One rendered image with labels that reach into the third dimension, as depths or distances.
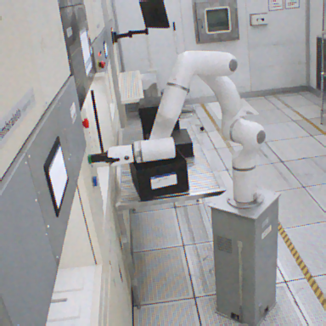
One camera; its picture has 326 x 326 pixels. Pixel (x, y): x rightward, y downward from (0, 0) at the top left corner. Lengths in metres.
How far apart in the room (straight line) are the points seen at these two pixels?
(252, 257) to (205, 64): 1.00
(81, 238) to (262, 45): 5.53
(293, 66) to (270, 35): 0.65
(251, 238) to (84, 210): 0.90
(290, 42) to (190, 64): 5.29
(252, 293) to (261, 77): 4.94
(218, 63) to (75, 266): 0.99
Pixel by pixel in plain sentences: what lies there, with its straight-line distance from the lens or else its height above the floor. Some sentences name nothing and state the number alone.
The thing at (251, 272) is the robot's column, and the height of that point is 0.42.
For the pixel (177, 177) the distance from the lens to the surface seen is 2.22.
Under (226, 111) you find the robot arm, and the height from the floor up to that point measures 1.25.
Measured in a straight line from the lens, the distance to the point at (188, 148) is 2.66.
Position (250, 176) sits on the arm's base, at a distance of 2.03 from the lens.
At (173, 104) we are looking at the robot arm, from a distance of 1.63.
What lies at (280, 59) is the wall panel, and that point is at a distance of 6.86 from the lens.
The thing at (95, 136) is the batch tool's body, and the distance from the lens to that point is 2.39.
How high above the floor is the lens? 1.81
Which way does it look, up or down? 24 degrees down
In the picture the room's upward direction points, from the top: 8 degrees counter-clockwise
